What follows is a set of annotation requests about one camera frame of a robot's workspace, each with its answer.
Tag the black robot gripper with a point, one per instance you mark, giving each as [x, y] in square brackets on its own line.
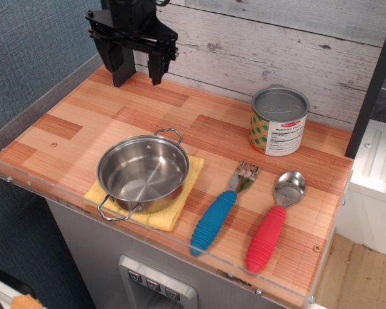
[149, 35]

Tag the small stainless steel pot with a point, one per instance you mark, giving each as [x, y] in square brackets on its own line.
[143, 173]

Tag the yellow folded cloth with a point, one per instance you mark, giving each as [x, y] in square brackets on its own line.
[164, 219]

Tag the toy food can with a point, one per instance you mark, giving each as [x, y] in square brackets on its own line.
[277, 120]

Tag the grey toy fridge cabinet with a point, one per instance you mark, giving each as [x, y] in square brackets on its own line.
[125, 265]

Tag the orange object bottom left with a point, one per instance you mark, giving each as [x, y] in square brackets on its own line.
[25, 302]

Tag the white toy sink unit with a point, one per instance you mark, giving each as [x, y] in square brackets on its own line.
[362, 215]

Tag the blue handled fork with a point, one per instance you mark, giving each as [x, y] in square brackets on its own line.
[210, 224]

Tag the red handled spoon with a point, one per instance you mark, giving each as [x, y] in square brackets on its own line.
[289, 189]

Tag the black right shelf post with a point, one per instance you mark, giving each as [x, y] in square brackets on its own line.
[368, 105]

